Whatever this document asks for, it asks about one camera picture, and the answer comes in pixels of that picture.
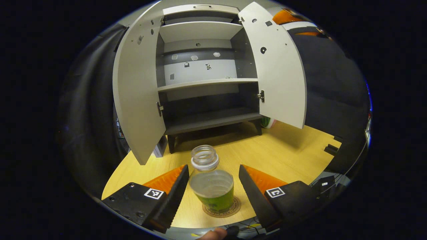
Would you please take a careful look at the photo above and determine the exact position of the round brown coaster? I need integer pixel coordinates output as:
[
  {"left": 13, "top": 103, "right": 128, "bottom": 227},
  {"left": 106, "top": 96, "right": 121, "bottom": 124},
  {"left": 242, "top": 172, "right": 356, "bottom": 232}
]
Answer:
[{"left": 202, "top": 197, "right": 242, "bottom": 218}]

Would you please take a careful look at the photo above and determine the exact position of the green label plastic bottle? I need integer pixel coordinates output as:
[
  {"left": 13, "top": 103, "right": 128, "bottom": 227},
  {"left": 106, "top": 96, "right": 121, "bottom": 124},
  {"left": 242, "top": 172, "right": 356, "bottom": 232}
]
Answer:
[{"left": 189, "top": 145, "right": 235, "bottom": 212}]

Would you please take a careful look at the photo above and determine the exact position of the white cabinet door camera sticker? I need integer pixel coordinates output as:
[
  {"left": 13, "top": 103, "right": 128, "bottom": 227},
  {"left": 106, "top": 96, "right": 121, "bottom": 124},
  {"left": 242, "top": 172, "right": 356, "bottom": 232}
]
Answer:
[{"left": 112, "top": 2, "right": 167, "bottom": 165}]

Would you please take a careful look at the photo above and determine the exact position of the small white box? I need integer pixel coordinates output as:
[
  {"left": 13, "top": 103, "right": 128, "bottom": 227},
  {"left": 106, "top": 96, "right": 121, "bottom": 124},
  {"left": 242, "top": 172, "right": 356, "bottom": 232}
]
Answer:
[{"left": 153, "top": 135, "right": 168, "bottom": 158}]

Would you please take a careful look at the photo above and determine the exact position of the white cabinet drawer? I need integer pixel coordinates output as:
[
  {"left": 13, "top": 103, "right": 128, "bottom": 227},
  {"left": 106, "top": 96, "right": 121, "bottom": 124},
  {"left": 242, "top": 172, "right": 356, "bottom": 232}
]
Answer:
[{"left": 162, "top": 4, "right": 240, "bottom": 16}]

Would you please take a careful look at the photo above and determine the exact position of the black box with white label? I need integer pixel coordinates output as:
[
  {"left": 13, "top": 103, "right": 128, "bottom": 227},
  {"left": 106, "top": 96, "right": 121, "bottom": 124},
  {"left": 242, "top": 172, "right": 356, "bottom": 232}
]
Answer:
[{"left": 314, "top": 176, "right": 336, "bottom": 195}]

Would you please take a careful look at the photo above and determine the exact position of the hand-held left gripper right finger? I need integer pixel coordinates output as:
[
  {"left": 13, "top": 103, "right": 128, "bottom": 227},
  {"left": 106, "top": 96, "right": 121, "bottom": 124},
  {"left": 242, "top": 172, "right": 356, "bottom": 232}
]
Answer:
[{"left": 239, "top": 164, "right": 322, "bottom": 231}]

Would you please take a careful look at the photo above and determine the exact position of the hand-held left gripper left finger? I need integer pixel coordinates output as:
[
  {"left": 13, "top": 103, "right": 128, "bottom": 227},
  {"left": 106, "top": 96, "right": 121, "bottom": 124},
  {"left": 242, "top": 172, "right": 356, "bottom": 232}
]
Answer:
[{"left": 102, "top": 164, "right": 190, "bottom": 234}]

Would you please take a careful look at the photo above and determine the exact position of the white cabinet door cat sticker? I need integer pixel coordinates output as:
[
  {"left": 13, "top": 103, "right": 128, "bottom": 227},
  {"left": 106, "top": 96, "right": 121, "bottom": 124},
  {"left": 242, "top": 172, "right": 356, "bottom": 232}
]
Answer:
[{"left": 238, "top": 2, "right": 307, "bottom": 129}]

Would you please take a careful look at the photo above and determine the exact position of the black backdrop cloth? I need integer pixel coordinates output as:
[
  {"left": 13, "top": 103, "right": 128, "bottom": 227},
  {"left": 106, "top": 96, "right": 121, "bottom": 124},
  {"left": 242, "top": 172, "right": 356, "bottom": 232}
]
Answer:
[{"left": 58, "top": 23, "right": 371, "bottom": 187}]

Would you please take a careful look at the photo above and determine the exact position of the grey and white cabinet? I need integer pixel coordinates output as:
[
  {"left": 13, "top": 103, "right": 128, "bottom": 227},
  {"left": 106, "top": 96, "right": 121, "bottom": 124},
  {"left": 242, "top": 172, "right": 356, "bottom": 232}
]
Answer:
[{"left": 155, "top": 4, "right": 264, "bottom": 154}]

